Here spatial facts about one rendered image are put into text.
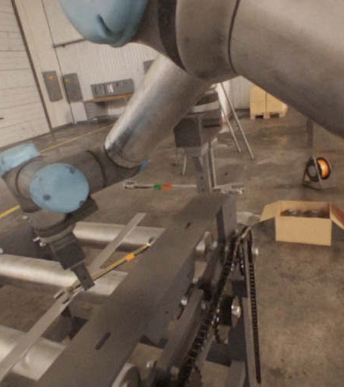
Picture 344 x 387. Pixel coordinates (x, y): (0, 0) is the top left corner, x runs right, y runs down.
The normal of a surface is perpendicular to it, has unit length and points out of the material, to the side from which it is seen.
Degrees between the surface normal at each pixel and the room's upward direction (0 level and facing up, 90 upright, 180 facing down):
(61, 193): 90
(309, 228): 90
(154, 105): 107
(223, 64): 146
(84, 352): 0
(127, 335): 0
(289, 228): 90
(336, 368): 0
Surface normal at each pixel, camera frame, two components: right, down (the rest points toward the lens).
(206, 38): -0.07, 0.90
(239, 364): -0.14, -0.92
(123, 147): -0.45, 0.65
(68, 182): 0.70, 0.16
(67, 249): 0.49, 0.30
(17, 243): 0.91, 0.03
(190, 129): -0.40, 0.40
